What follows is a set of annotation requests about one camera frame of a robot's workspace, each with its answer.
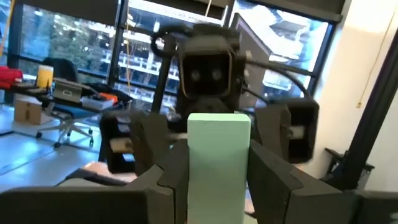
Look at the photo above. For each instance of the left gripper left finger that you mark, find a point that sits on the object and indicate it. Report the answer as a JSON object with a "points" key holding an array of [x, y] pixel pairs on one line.
{"points": [[169, 199]]}

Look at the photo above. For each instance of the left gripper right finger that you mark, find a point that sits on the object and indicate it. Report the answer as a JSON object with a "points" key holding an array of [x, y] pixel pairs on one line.
{"points": [[273, 199]]}

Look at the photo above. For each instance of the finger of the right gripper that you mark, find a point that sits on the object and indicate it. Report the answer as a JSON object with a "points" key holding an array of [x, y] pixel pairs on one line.
{"points": [[272, 127], [149, 140]]}

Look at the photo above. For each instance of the mint green rectangular block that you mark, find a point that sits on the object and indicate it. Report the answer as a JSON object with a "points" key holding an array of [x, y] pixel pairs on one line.
{"points": [[217, 168]]}

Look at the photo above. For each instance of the black floor stand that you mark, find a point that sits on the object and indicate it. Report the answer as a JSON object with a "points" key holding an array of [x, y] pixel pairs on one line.
{"points": [[334, 161]]}

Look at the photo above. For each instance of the orange tool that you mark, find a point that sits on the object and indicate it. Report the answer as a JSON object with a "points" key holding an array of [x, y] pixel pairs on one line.
{"points": [[109, 97]]}

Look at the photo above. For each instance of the white tray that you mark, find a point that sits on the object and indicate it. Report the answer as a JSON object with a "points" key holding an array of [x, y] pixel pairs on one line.
{"points": [[93, 102]]}

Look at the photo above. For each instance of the dark standing panel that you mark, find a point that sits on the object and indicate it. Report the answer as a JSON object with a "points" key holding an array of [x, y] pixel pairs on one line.
{"points": [[252, 46]]}

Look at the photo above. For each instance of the blue black office chair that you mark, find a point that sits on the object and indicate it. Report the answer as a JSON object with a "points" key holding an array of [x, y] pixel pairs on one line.
{"points": [[70, 113]]}

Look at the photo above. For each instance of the grey metal box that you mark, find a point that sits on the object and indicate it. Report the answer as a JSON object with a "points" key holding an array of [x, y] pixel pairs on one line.
{"points": [[66, 91]]}

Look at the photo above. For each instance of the yellow cup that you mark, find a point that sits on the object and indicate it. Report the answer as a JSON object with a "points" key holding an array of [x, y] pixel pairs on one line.
{"points": [[45, 77]]}

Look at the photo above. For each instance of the cardboard box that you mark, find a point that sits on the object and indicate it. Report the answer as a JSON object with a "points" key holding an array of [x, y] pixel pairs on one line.
{"points": [[29, 112]]}

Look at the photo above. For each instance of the black work desk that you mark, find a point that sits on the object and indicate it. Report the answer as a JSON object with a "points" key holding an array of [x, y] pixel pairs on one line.
{"points": [[31, 91]]}

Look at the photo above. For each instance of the red case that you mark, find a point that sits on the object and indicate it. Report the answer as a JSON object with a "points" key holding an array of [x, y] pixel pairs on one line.
{"points": [[9, 76]]}

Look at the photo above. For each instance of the black frame upright post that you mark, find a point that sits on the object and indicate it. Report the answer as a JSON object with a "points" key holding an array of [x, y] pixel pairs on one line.
{"points": [[163, 77], [370, 124]]}

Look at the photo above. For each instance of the black table edge frame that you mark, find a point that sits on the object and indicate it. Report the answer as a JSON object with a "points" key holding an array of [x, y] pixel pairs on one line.
{"points": [[99, 180]]}

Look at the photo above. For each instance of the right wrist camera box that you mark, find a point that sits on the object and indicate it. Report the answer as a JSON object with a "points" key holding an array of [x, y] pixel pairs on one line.
{"points": [[205, 74]]}

